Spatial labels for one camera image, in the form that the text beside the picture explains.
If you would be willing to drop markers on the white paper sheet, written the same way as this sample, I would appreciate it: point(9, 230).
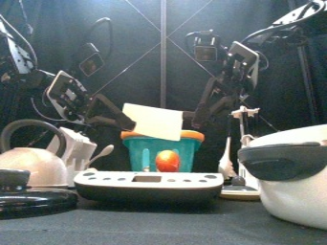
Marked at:
point(156, 121)

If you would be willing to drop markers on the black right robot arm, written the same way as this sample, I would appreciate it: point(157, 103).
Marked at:
point(298, 22)

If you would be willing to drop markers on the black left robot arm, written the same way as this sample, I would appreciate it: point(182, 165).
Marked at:
point(17, 60)

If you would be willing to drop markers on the white utensil rack stand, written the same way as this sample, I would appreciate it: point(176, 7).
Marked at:
point(246, 127)

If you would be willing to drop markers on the white toy spoon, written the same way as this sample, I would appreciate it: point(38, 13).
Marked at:
point(104, 151)

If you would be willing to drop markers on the white toy utensil block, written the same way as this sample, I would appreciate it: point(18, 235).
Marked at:
point(77, 150)

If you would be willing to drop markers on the teal basket with orange rim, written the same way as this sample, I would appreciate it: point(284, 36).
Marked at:
point(142, 153)

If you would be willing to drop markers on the dark tripod leg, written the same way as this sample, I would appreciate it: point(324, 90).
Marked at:
point(308, 83)

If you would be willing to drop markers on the orange red toy vegetable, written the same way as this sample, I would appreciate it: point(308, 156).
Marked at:
point(168, 161)

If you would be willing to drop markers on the white toy spatula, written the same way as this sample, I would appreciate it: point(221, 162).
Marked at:
point(226, 164)

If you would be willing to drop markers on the white toy control panel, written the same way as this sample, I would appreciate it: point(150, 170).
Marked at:
point(149, 185)

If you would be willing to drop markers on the beige dish with black knob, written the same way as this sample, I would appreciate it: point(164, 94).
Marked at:
point(240, 190)

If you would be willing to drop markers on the black lid with knob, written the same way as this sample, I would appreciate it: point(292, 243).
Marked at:
point(30, 199)

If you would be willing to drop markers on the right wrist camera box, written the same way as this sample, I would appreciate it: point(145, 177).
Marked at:
point(206, 51)

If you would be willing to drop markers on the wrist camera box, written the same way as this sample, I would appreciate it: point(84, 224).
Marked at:
point(92, 62)
point(206, 51)

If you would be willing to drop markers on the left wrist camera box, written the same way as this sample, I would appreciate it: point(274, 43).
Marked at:
point(92, 62)

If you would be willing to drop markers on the grey vertical frame pole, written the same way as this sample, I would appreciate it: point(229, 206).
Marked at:
point(164, 48)

